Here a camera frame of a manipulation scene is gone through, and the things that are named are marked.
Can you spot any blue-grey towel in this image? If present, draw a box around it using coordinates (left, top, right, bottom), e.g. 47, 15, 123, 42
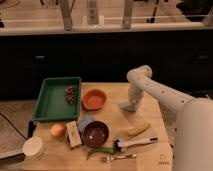
119, 102, 139, 112

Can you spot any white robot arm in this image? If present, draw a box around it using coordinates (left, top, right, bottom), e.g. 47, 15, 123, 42
127, 65, 213, 171

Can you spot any yellow banana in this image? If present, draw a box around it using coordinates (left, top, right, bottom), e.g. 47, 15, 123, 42
127, 123, 150, 136

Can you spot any orange bowl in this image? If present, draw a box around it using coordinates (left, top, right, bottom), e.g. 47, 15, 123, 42
82, 89, 107, 110

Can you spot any light blue cup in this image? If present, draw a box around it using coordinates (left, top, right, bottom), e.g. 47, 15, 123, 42
78, 115, 94, 132

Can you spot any dark purple bowl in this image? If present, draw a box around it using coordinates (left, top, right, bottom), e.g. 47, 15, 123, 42
83, 121, 109, 148

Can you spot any silver fork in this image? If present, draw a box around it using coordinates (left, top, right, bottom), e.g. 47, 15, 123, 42
100, 154, 137, 163

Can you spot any green chili pepper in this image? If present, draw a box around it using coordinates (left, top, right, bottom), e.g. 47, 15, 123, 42
86, 147, 115, 160

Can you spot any dark red grape bunch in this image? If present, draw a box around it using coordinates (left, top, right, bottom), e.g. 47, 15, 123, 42
65, 85, 75, 104

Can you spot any tan rectangular sponge block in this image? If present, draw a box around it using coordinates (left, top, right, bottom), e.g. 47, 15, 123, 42
66, 121, 82, 148

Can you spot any green plastic tray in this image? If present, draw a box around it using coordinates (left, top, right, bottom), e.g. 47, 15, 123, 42
33, 77, 81, 122

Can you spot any orange peach fruit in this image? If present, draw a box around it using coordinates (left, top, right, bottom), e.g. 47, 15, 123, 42
50, 124, 65, 138

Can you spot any white remote on shelf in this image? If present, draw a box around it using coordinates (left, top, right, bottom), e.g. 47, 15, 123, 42
86, 0, 99, 25

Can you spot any white round container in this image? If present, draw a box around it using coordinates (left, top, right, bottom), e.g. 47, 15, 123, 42
22, 136, 45, 158

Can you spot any right wooden post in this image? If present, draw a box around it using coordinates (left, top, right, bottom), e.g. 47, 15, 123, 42
122, 0, 134, 29

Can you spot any wooden post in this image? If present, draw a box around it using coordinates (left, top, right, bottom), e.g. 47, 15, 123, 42
122, 0, 134, 29
59, 0, 72, 31

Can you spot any left wooden post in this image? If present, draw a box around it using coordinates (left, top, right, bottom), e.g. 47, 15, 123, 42
59, 0, 72, 31

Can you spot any black cable left floor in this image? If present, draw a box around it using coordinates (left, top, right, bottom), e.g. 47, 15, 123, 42
0, 112, 29, 141

